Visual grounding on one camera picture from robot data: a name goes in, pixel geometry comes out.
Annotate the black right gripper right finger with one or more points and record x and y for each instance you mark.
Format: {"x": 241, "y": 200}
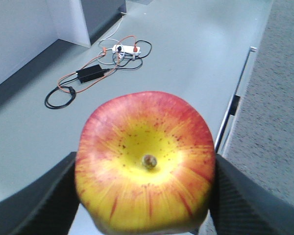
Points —
{"x": 239, "y": 206}

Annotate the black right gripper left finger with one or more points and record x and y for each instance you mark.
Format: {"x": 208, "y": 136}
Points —
{"x": 45, "y": 207}

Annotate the red yellow apple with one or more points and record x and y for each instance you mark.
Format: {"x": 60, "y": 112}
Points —
{"x": 145, "y": 165}

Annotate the grey stone kitchen counter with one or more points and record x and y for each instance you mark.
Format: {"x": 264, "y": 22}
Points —
{"x": 261, "y": 143}

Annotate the black power adapter brick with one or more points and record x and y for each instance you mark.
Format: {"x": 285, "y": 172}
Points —
{"x": 89, "y": 73}

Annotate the white power strip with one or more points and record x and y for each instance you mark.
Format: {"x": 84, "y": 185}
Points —
{"x": 122, "y": 50}

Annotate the grey cabinet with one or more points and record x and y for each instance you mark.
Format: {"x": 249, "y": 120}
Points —
{"x": 81, "y": 21}

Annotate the silver oven door handle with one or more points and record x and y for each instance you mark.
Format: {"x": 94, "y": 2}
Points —
{"x": 232, "y": 104}

